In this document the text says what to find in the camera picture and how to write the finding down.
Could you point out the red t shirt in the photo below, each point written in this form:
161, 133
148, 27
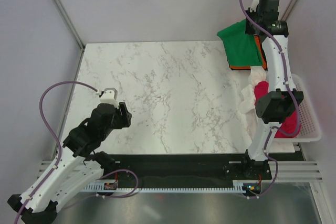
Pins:
277, 106

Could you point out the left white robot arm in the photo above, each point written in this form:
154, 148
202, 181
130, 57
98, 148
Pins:
74, 167

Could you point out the green t shirt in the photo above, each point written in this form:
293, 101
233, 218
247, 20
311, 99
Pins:
229, 34

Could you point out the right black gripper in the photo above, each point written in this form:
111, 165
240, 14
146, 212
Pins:
248, 30

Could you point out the folded orange t shirt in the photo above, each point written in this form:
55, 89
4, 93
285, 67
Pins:
246, 43

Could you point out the aluminium extrusion rail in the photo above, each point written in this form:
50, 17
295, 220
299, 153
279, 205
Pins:
298, 171

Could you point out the white plastic basket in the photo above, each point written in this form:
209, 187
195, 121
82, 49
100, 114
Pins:
310, 128

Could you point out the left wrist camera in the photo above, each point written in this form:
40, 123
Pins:
108, 96

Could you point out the white t shirt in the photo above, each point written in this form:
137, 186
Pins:
252, 90

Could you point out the folded black t shirt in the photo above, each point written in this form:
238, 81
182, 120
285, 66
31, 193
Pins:
247, 60

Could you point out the left aluminium frame post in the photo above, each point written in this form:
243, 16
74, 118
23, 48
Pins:
69, 24

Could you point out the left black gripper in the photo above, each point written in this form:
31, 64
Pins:
125, 118

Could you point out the white slotted cable duct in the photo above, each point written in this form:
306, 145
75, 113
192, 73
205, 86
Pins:
238, 186

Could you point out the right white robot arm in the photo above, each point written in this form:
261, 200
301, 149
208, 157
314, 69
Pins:
274, 42

